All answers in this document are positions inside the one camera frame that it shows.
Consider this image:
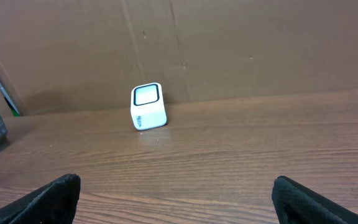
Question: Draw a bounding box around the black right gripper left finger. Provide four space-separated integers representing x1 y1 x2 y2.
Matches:
0 174 81 224

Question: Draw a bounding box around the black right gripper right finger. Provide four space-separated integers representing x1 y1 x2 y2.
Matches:
272 176 358 224

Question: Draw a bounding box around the white barcode scanner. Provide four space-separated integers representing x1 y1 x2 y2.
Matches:
131 82 167 131

